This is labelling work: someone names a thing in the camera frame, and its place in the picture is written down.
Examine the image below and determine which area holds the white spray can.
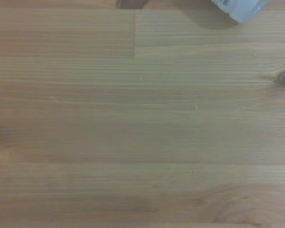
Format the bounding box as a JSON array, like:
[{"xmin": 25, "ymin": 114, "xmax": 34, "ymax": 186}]
[{"xmin": 210, "ymin": 0, "xmax": 270, "ymax": 24}]

